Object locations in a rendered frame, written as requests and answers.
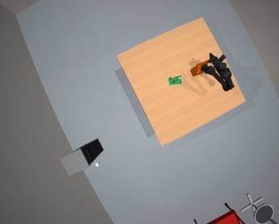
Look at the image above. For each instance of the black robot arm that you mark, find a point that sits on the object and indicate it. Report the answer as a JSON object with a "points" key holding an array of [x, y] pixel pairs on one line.
{"points": [[224, 72]]}

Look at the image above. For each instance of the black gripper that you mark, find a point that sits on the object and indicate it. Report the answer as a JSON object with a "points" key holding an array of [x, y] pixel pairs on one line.
{"points": [[213, 60]]}

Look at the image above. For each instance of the green circuit board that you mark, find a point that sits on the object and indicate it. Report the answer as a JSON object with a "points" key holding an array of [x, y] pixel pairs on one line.
{"points": [[175, 80]]}

